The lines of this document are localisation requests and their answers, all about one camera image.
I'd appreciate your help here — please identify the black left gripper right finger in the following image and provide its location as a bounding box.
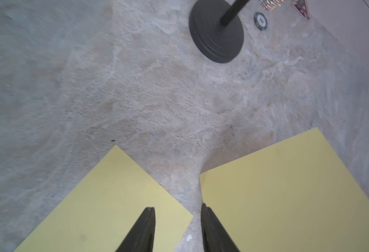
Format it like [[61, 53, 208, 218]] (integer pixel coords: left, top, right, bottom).
[[201, 203, 240, 252]]

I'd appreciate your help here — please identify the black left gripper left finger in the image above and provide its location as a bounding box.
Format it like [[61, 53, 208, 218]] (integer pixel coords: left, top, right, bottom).
[[116, 207, 156, 252]]

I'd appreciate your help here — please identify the yellow square paper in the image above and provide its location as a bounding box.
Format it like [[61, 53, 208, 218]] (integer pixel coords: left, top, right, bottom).
[[17, 146, 193, 252]]

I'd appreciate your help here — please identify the black round-base stand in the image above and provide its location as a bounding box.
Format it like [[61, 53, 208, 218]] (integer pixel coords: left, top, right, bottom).
[[189, 0, 249, 64]]

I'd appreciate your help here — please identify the red triangular sticker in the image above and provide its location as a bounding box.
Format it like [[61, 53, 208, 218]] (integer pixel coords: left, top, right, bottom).
[[293, 0, 310, 20]]

